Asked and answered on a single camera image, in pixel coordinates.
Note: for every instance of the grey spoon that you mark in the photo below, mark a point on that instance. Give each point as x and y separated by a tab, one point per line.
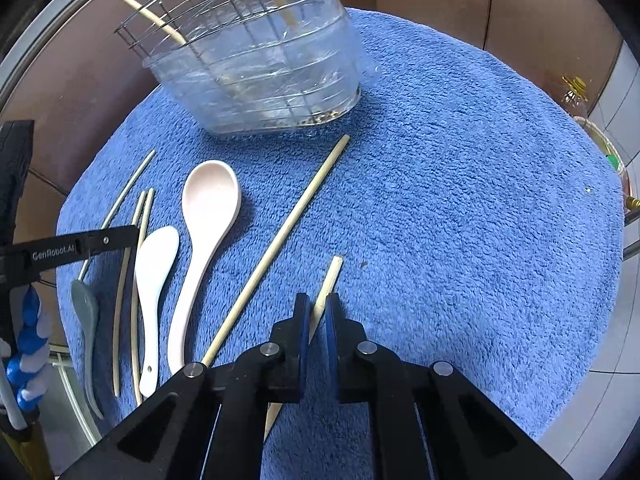
87	310

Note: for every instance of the trash bin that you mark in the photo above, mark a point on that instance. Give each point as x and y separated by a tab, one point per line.
600	135

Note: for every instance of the green capped bottle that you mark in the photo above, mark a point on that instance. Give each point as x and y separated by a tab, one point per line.
612	162

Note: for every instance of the blue fluffy towel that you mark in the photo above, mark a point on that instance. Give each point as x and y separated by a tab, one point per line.
450	210

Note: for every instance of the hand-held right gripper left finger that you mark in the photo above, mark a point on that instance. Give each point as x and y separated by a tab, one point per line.
303	345

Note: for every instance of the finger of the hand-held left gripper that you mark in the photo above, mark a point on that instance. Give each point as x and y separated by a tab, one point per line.
110	239

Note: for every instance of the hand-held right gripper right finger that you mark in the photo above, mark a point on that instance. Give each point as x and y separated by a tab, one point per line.
331	350

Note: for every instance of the white plastic spoon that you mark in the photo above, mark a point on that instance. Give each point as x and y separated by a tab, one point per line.
210	195

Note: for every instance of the pale thin chopstick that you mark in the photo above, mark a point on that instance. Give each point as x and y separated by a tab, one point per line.
132	182

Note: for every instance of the cooking oil bottle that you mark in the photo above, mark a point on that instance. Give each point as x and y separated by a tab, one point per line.
575	97

